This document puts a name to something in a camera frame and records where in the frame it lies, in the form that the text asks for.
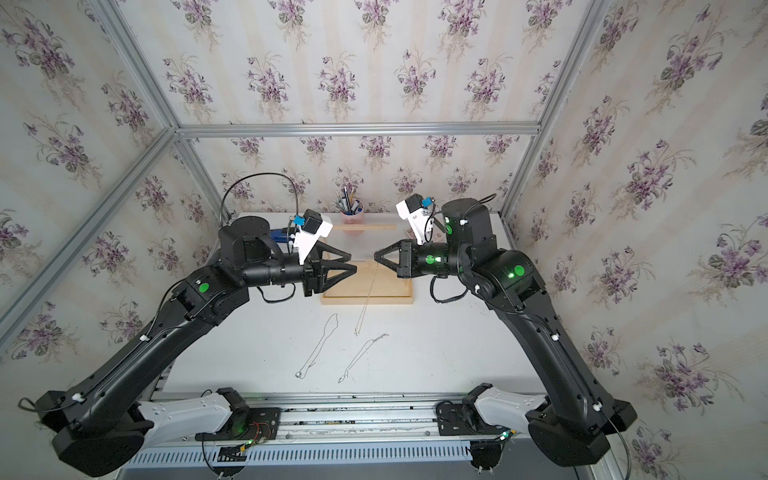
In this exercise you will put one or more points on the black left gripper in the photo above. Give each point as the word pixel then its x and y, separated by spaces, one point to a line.
pixel 315 268

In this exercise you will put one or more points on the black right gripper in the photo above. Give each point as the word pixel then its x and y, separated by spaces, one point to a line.
pixel 405 267

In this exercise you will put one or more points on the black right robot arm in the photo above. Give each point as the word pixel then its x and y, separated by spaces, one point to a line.
pixel 571 422

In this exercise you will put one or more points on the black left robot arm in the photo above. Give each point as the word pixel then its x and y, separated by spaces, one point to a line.
pixel 100 423

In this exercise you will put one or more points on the wooden jewelry display stand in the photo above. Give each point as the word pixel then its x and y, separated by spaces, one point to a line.
pixel 372 284

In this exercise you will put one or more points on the pink pen cup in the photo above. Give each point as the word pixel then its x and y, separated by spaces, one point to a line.
pixel 351 209

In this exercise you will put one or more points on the blue stapler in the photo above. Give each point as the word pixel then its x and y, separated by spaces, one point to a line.
pixel 281 236

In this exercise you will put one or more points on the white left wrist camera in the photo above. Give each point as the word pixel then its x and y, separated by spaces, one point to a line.
pixel 310 227

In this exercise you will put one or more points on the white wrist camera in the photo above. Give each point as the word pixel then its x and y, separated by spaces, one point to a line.
pixel 310 227
pixel 418 211

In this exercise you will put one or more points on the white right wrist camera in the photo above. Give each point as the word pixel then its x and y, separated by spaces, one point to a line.
pixel 418 211

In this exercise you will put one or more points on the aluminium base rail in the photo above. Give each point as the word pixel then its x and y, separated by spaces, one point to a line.
pixel 407 430

